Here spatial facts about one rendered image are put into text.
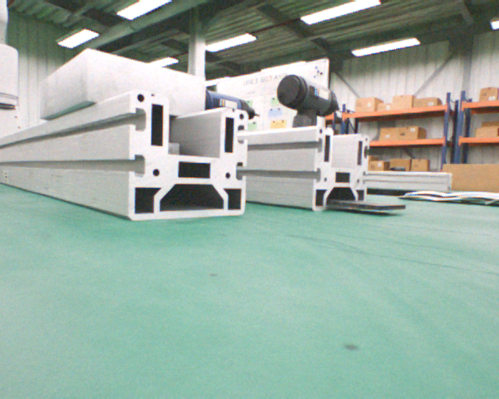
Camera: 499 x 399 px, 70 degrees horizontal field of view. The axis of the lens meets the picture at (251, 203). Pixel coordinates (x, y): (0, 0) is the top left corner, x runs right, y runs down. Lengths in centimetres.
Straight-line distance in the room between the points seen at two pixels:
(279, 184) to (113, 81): 19
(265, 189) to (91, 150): 19
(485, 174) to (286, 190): 196
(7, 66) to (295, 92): 81
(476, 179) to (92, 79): 214
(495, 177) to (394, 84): 961
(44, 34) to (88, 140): 1308
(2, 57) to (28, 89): 1165
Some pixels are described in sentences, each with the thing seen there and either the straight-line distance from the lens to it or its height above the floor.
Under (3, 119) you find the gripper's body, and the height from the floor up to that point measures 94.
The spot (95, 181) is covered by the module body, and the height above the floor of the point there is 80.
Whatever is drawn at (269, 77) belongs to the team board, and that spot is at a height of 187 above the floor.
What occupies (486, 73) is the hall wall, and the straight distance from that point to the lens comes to 1120.
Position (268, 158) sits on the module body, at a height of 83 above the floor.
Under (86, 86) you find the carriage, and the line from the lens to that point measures 32.
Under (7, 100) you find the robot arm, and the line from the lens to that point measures 120.
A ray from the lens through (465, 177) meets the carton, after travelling 232.
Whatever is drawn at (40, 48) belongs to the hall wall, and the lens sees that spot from 1322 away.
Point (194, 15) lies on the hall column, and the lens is 1009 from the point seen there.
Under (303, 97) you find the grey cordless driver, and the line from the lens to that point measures 68.
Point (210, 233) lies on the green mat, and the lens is 20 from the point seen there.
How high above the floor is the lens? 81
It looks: 4 degrees down
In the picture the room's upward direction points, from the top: 2 degrees clockwise
